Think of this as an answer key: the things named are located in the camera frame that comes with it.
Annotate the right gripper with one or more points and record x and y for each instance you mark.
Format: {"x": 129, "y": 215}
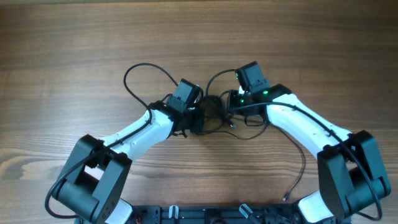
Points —
{"x": 232, "y": 96}

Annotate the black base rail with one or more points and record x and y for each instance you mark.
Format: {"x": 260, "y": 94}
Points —
{"x": 269, "y": 214}

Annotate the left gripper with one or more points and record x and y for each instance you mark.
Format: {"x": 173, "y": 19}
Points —
{"x": 199, "y": 122}

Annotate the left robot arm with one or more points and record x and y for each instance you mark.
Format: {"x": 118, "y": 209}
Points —
{"x": 92, "y": 180}

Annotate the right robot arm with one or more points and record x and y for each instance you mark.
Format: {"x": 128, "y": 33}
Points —
{"x": 351, "y": 174}

